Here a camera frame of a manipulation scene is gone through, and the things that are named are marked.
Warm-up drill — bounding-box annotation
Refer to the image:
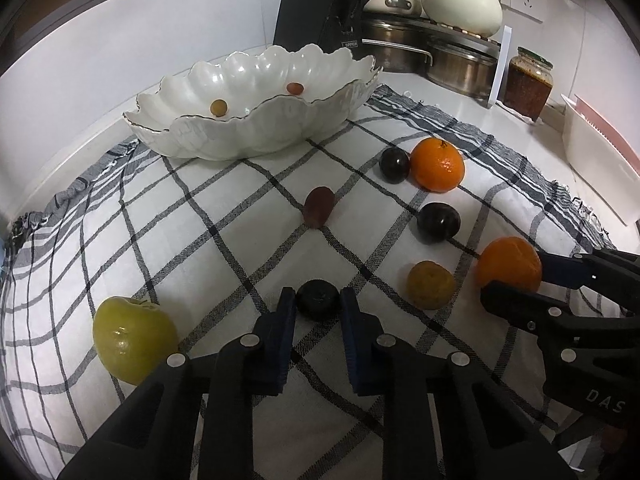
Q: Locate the white plastic dish rack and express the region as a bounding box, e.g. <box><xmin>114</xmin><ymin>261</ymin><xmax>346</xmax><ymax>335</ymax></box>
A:
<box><xmin>562</xmin><ymin>94</ymin><xmax>639</xmax><ymax>226</ymax></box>

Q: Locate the steel pot with lid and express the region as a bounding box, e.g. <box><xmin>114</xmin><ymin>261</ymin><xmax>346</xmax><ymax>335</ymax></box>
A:
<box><xmin>361</xmin><ymin>0</ymin><xmax>433</xmax><ymax>75</ymax></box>

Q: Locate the orange tangerine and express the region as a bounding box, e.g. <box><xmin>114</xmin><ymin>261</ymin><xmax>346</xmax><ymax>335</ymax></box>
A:
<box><xmin>410</xmin><ymin>138</ymin><xmax>465</xmax><ymax>193</ymax></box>
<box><xmin>475</xmin><ymin>236</ymin><xmax>542</xmax><ymax>292</ymax></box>

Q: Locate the black white checked cloth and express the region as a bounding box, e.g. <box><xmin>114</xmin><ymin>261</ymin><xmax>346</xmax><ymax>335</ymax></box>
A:
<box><xmin>1</xmin><ymin>86</ymin><xmax>611</xmax><ymax>479</ymax></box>

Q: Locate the dark plum beside orange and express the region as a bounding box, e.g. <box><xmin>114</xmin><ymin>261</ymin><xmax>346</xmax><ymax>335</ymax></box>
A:
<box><xmin>378</xmin><ymin>146</ymin><xmax>410</xmax><ymax>183</ymax></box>

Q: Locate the dark plum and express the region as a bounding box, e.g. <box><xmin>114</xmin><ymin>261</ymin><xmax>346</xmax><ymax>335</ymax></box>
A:
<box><xmin>416</xmin><ymin>202</ymin><xmax>461</xmax><ymax>242</ymax></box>
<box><xmin>378</xmin><ymin>146</ymin><xmax>410</xmax><ymax>183</ymax></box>
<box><xmin>294</xmin><ymin>280</ymin><xmax>342</xmax><ymax>324</ymax></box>

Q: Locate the glass jar of sauce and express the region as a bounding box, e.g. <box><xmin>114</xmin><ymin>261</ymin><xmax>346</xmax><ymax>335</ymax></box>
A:
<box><xmin>502</xmin><ymin>47</ymin><xmax>553</xmax><ymax>122</ymax></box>

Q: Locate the green apple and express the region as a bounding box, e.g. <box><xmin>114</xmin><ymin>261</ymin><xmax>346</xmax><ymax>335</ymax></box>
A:
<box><xmin>92</xmin><ymin>296</ymin><xmax>179</xmax><ymax>386</ymax></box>

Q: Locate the black knife block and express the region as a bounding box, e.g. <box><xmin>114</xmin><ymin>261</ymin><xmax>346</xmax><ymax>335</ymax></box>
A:
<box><xmin>273</xmin><ymin>0</ymin><xmax>369</xmax><ymax>53</ymax></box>

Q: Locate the small yellow-brown fruit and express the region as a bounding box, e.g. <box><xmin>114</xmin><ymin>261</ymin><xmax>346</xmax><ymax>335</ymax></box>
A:
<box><xmin>209</xmin><ymin>99</ymin><xmax>229</xmax><ymax>117</ymax></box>

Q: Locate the small red-brown fruit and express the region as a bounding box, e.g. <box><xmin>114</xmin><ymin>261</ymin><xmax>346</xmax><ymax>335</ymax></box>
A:
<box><xmin>286</xmin><ymin>82</ymin><xmax>305</xmax><ymax>96</ymax></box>

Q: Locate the reddish brown date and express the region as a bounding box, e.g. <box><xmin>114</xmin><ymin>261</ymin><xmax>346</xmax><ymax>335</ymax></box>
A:
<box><xmin>303</xmin><ymin>186</ymin><xmax>335</xmax><ymax>229</ymax></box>

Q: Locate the yellowish green tangerine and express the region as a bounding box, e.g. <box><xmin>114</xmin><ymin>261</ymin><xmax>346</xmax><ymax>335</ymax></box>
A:
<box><xmin>406</xmin><ymin>261</ymin><xmax>457</xmax><ymax>310</ymax></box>

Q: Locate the white scalloped ceramic bowl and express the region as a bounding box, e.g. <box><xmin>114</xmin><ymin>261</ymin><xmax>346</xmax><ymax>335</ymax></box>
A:
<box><xmin>124</xmin><ymin>44</ymin><xmax>382</xmax><ymax>162</ymax></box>

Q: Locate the steel pot lower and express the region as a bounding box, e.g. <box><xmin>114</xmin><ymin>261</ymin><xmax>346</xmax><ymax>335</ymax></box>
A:
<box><xmin>425</xmin><ymin>42</ymin><xmax>498</xmax><ymax>102</ymax></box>

